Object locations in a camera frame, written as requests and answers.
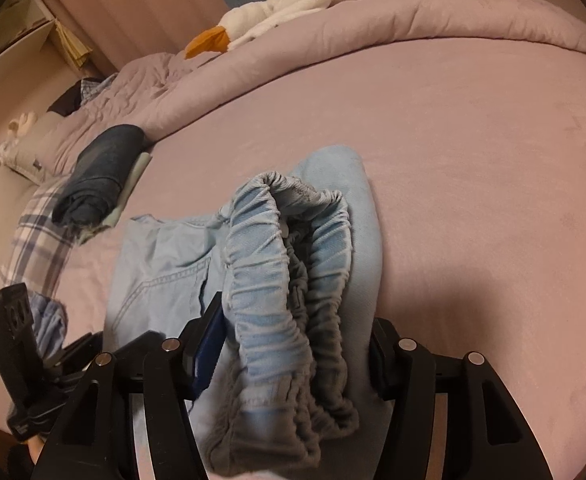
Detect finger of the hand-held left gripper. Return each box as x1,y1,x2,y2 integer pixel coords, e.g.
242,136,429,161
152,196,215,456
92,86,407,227
48,331,106,376

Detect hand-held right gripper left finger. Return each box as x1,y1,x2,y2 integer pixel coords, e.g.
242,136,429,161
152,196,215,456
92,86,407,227
30,292,224,480

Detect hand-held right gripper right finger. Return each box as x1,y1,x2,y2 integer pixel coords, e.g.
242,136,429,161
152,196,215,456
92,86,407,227
370,317,554,480

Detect light blue denim pants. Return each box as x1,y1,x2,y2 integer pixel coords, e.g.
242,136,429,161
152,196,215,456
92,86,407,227
104,145,384,480

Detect light blue cloth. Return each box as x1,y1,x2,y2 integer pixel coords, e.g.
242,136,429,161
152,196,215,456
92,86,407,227
25,292,68,356

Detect plaid pillow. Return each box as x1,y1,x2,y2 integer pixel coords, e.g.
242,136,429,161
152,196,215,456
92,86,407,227
0,175,81,301

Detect folded dark denim jeans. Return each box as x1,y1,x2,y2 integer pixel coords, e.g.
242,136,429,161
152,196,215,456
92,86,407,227
52,125,146,231

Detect folded light green cloth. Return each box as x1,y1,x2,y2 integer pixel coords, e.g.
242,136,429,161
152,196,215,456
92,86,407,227
80,152,154,243

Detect small white plush toy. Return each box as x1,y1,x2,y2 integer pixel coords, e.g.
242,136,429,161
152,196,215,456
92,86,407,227
0,110,40,191

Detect grey pillow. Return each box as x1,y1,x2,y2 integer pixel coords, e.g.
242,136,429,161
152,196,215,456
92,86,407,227
3,110,76,181

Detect pink bed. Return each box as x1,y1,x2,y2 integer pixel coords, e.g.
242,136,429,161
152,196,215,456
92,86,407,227
0,40,586,480

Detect dark cloth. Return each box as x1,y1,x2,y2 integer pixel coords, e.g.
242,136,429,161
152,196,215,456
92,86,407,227
48,79,86,116

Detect small checked cloth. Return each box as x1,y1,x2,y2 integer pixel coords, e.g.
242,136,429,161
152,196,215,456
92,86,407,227
80,74,120,106

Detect white shelf unit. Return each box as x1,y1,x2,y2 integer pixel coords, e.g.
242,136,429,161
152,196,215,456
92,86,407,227
0,0,81,83

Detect pink duvet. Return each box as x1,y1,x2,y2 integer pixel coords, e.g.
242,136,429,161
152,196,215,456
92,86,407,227
48,0,586,176

